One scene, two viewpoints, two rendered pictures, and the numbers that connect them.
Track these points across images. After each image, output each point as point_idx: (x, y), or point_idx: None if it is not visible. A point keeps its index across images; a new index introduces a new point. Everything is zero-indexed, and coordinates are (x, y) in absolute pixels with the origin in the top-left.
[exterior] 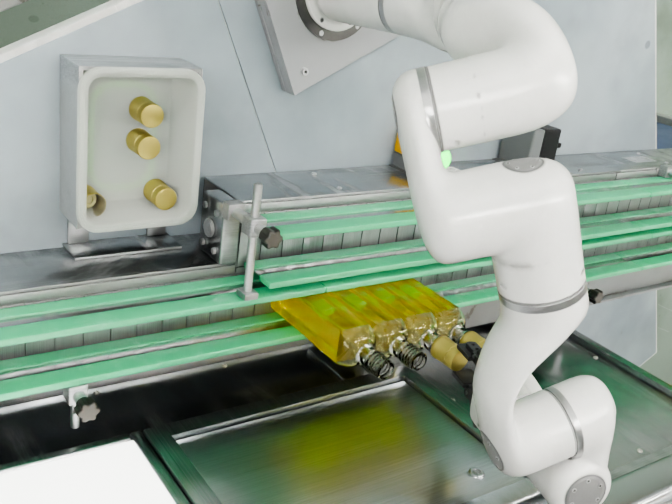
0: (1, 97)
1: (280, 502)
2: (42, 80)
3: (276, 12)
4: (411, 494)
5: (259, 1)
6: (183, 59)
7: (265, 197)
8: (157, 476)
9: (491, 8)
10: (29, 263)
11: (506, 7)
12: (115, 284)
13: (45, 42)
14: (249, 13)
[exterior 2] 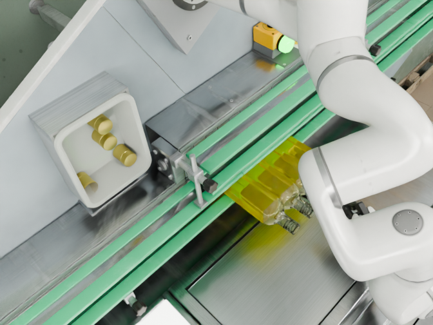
0: (4, 159)
1: (258, 318)
2: (24, 135)
3: (160, 13)
4: (324, 286)
5: (145, 8)
6: (107, 69)
7: (191, 135)
8: (189, 323)
9: (366, 104)
10: (67, 230)
11: (381, 107)
12: (123, 227)
13: (15, 114)
14: (139, 15)
